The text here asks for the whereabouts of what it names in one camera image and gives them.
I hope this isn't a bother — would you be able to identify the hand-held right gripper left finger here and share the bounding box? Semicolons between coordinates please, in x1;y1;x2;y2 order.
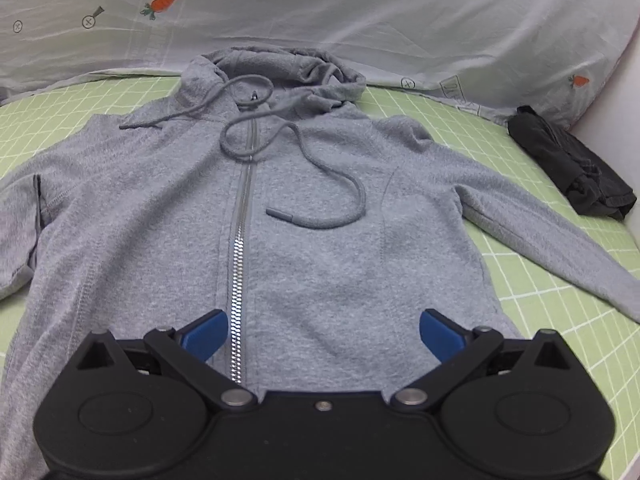
74;308;261;413

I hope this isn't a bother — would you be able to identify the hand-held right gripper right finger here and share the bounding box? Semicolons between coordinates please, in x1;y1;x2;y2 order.
389;309;572;413

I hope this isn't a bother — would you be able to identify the grey zip hoodie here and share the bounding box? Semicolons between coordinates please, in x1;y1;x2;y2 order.
0;46;640;480

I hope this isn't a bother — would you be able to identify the black folded garment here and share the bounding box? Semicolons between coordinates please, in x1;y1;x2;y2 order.
507;105;637;221

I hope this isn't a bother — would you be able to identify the pale printed quilt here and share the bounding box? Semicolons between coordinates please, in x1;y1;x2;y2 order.
0;0;640;128

